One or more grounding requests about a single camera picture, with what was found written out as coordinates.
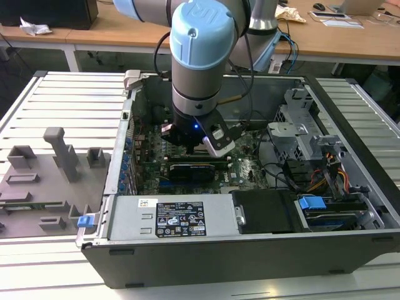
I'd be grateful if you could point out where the black graphics card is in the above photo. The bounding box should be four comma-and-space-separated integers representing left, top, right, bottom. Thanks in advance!
168, 161, 217, 186

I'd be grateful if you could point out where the silver laptop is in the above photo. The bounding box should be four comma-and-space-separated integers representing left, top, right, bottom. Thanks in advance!
339, 0, 384, 16

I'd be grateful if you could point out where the blue case latch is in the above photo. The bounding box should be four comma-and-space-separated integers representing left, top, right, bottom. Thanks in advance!
76, 214, 95, 229

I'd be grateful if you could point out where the silver power supply unit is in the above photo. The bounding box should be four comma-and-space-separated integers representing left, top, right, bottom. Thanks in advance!
107, 194, 239, 242

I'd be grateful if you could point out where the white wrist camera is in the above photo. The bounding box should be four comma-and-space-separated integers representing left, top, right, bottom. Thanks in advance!
199, 112, 236, 159

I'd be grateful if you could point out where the grey parts rack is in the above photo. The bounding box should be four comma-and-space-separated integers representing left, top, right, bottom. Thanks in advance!
0, 126, 113, 240

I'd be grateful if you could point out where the blue disk carrier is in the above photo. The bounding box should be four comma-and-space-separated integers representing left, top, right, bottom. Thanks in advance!
297, 194, 327, 217

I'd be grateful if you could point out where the wooden desk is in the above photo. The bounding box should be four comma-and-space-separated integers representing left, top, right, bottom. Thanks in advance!
0, 0, 400, 75

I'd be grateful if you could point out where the crumpled white paper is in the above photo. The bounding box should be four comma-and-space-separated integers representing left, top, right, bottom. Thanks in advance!
19, 16, 53, 37

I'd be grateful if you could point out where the crumpled brown paper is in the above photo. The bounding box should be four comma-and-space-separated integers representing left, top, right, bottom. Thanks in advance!
276, 5, 308, 24

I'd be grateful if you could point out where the hard disk drive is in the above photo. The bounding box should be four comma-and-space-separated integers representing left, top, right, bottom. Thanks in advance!
304, 214, 360, 233

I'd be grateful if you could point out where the white paper sheet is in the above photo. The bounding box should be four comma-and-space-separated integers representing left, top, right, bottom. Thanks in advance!
321, 18, 366, 30

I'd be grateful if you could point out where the silver drive cage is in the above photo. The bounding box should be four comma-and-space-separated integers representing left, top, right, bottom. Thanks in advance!
267, 87, 348, 164

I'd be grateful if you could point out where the green motherboard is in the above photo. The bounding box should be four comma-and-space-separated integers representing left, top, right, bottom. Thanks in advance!
132, 120, 273, 194

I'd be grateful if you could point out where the grey case handle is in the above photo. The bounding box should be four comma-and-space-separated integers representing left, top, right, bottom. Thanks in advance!
123, 69, 144, 92

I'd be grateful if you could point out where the white power strip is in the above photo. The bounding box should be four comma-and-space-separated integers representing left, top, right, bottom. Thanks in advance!
268, 59, 284, 75

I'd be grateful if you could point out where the blue cable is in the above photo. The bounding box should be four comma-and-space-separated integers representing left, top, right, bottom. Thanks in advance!
284, 31, 300, 63

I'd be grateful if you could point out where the black PC case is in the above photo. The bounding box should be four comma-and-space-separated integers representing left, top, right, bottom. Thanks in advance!
76, 69, 400, 290

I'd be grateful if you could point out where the orange yellow wire bundle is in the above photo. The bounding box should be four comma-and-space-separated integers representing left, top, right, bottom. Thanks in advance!
307, 151, 350, 193

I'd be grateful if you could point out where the smartphone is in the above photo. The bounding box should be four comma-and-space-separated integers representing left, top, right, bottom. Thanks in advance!
309, 11, 351, 20

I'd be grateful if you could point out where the green RAM stick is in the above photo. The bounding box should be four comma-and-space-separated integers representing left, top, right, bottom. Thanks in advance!
0, 201, 65, 210

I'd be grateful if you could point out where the black cable bundle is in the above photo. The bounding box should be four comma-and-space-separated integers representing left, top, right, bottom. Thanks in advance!
257, 127, 316, 192

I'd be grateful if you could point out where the black plastic shroud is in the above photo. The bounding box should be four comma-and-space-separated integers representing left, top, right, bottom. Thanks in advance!
231, 189, 311, 236

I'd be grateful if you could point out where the black box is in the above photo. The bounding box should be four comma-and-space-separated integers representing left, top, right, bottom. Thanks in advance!
0, 0, 99, 31

